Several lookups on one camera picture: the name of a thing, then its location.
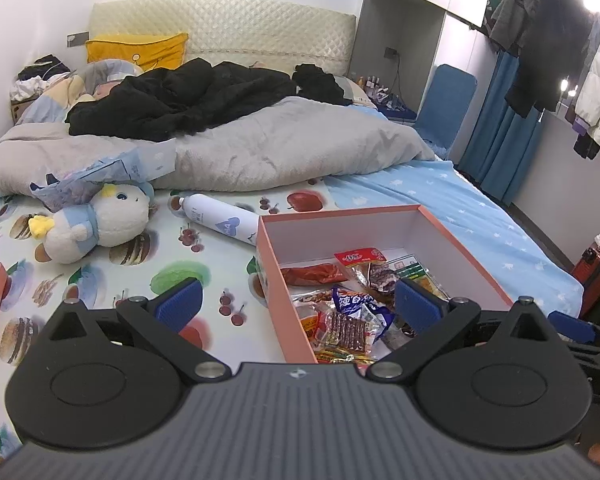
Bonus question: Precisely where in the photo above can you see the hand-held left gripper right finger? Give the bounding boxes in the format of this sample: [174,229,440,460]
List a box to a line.
[365,278,562,384]

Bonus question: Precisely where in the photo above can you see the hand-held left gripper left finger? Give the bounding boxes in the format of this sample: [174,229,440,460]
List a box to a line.
[44,276,232,383]

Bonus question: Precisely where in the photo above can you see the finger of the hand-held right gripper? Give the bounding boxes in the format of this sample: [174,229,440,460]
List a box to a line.
[547,310,598,345]

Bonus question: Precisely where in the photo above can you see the silver snack wrapper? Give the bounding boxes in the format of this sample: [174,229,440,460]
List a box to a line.
[380,317,418,351]

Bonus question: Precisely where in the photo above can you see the green-label snack packet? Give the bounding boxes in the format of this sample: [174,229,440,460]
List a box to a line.
[392,255,451,301]

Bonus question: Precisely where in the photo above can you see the blue white snack packet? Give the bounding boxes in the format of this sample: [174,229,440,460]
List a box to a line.
[331,285,397,345]

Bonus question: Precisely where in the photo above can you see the red-label clear snack packet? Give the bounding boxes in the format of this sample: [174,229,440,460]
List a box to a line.
[335,246,398,306]

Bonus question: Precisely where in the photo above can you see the dark red snack packet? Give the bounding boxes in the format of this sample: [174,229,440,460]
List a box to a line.
[315,307,374,349]

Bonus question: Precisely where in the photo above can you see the pink cardboard box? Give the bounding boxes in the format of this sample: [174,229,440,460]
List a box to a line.
[256,204,515,365]

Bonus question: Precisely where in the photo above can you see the long red snack packet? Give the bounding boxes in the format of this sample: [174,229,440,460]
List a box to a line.
[281,262,351,286]

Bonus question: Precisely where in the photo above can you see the red suitcase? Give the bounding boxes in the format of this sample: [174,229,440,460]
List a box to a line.
[570,247,600,311]

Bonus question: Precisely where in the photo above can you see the white spray bottle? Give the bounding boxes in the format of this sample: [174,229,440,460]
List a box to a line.
[169,193,261,247]

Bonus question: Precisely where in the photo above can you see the white plush toy blue hat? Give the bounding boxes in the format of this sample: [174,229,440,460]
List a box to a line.
[28,183,156,265]

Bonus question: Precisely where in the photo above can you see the blue star bed sheet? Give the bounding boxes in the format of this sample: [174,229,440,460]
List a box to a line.
[325,160,586,318]

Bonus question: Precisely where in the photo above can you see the fruit print bed sheet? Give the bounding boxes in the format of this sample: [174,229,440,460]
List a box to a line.
[0,180,341,466]

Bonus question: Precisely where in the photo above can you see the light blue plastic bag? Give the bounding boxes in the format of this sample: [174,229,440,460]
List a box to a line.
[30,140,177,213]

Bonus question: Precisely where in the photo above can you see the small black hanging garment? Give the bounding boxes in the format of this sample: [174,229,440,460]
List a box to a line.
[572,132,600,160]

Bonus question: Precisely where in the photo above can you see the grey duvet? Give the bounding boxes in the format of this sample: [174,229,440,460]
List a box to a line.
[0,95,436,198]

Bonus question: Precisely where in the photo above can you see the blue curtain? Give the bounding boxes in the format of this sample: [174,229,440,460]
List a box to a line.
[457,50,546,206]

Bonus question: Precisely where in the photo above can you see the dark blue cloth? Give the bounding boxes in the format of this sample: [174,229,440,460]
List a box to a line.
[372,95,416,123]

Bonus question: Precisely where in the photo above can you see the blue chair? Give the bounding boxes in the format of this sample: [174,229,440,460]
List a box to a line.
[414,64,477,153]

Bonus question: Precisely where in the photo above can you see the large black garment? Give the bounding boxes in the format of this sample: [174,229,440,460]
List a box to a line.
[66,58,298,142]

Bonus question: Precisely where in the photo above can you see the row of small bottles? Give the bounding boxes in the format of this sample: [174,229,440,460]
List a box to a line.
[357,74,391,98]

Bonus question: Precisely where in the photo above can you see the pastel patterned blanket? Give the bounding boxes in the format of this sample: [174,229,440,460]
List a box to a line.
[12,59,143,126]

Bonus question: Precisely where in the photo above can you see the yellow pillow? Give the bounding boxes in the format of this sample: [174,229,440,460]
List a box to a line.
[85,32,188,71]

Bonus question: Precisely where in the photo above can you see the pile of clothes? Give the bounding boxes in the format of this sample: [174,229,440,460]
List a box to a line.
[10,55,71,106]

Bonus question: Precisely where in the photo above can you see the cream quilted headboard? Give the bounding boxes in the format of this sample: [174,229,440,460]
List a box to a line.
[87,1,357,78]

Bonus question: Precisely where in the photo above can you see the hanging black jacket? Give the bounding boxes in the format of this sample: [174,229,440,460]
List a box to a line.
[505,0,596,118]

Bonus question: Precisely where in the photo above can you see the grey wardrobe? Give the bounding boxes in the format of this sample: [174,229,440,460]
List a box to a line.
[347,0,496,121]

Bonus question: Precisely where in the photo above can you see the hanging grey jacket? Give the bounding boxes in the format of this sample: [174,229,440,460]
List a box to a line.
[489,0,543,56]

